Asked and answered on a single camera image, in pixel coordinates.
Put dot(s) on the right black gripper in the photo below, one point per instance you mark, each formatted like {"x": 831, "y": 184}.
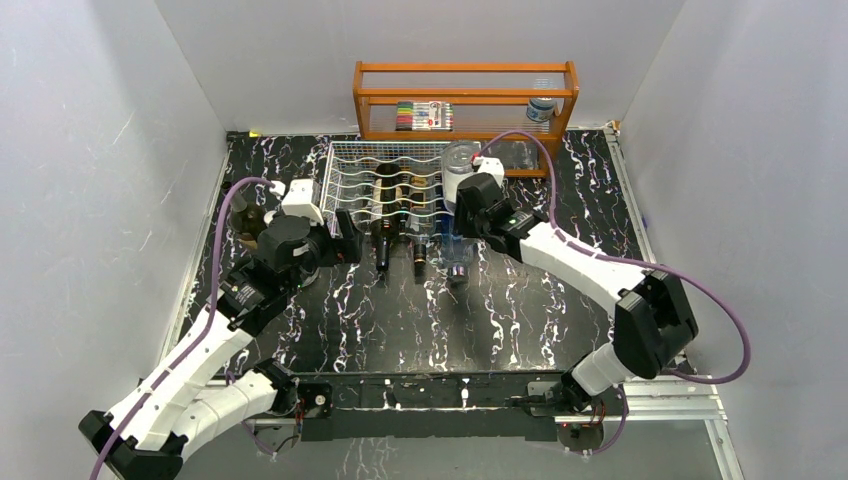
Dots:
{"x": 462, "y": 227}

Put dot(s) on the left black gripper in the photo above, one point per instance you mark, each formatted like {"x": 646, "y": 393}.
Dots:
{"x": 346, "y": 250}

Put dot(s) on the blue glass bottle white cap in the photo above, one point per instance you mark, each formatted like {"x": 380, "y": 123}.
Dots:
{"x": 457, "y": 254}

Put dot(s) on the clear bottle black label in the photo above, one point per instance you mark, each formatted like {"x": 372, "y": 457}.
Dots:
{"x": 456, "y": 165}

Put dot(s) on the dark green wine bottle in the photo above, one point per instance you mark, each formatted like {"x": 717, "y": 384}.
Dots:
{"x": 383, "y": 226}

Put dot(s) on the square bottle brown label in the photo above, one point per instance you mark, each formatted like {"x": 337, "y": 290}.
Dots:
{"x": 419, "y": 223}

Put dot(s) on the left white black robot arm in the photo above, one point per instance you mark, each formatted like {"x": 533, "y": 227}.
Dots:
{"x": 205, "y": 351}

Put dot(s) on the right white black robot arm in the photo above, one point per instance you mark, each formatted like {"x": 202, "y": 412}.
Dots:
{"x": 652, "y": 317}

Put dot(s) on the dark wine bottle left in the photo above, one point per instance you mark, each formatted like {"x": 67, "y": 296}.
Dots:
{"x": 246, "y": 219}

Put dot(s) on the orange wooden shelf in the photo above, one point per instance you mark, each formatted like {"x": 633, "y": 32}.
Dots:
{"x": 489, "y": 100}

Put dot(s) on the small white blue jar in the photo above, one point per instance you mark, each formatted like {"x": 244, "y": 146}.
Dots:
{"x": 540, "y": 109}

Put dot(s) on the pack of coloured markers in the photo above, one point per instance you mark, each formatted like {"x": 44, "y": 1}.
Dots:
{"x": 424, "y": 116}

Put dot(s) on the white wire wine rack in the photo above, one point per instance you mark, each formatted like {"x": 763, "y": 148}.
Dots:
{"x": 350, "y": 174}

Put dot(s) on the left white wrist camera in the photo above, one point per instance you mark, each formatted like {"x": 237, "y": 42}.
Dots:
{"x": 300, "y": 197}

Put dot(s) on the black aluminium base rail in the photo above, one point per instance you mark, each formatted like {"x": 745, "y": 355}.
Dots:
{"x": 336, "y": 406}

